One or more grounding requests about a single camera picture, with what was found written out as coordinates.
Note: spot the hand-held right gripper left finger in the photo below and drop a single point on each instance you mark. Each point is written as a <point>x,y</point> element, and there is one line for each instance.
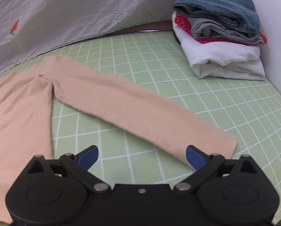
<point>89,156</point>

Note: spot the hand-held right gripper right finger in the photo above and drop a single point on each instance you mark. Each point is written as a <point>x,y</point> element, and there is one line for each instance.
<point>195,156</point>

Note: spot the beige long-sleeved top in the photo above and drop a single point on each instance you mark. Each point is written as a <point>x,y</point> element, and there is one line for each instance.
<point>107,98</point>

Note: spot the pile of folded clothes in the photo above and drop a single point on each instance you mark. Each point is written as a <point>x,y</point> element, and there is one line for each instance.
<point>225,56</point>

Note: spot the green checked bed sheet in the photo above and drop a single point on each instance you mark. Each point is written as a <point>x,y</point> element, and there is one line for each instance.
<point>168,75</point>

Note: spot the folded grey garment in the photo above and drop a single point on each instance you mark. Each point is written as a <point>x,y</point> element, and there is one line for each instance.
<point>215,29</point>

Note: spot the folded red striped garment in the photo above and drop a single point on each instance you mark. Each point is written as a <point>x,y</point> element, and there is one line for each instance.
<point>184,23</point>

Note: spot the grey printed quilt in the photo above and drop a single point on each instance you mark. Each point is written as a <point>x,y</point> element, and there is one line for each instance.
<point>72,11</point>

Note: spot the folded blue denim jeans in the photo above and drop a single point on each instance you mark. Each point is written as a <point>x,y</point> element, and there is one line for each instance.
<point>220,2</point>

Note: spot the brown bed frame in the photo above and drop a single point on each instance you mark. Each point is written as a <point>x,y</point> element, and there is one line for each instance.
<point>145,27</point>

